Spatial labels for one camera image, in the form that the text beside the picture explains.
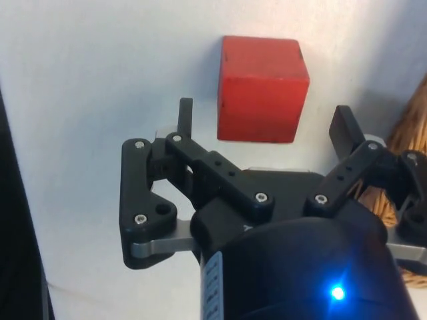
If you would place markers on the wicker basket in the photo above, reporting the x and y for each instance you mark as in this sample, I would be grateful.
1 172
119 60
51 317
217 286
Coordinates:
408 133

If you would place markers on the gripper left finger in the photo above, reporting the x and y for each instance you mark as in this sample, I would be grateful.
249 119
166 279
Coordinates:
213 173

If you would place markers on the red cube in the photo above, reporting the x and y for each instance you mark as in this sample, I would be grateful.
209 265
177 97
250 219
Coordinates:
260 91

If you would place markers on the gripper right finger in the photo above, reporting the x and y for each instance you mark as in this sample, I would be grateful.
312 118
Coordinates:
347 173

